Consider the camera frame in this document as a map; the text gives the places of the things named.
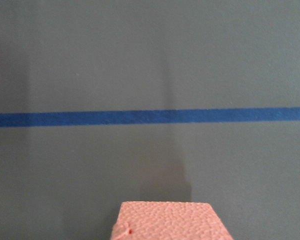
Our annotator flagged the orange foam cube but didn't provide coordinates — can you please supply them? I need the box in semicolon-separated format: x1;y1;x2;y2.
110;201;233;240

